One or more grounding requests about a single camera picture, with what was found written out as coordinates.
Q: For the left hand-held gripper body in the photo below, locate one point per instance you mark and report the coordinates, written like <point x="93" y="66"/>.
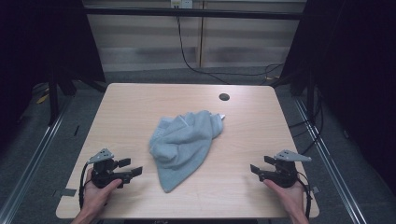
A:
<point x="101" y="174"/>

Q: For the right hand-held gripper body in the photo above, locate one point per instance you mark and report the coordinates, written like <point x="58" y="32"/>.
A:
<point x="285" y="175"/>

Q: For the light blue towel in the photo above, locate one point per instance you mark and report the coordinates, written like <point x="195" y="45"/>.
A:
<point x="183" y="146"/>

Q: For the person's right hand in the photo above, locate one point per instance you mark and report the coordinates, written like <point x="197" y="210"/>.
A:
<point x="291" y="197"/>

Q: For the person's left hand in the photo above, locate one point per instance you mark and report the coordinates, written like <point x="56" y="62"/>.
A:
<point x="95" y="197"/>

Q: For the grey tape strip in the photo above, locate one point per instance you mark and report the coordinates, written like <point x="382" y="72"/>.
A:
<point x="315" y="189"/>
<point x="67" y="192"/>

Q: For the black metal stand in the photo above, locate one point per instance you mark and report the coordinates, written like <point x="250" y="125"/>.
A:
<point x="53" y="99"/>

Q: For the yellow floor item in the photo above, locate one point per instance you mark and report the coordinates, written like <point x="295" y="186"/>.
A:
<point x="42" y="99"/>

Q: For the black curtain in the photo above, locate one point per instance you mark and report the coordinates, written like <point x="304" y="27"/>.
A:
<point x="37" y="46"/>
<point x="358" y="77"/>

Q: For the black horizontal bar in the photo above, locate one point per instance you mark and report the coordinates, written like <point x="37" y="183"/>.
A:
<point x="193" y="13"/>

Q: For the metal floor rail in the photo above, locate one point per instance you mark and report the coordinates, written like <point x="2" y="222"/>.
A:
<point x="333" y="174"/>
<point x="29" y="174"/>

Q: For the white wall outlet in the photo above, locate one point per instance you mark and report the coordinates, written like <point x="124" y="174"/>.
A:
<point x="182" y="3"/>

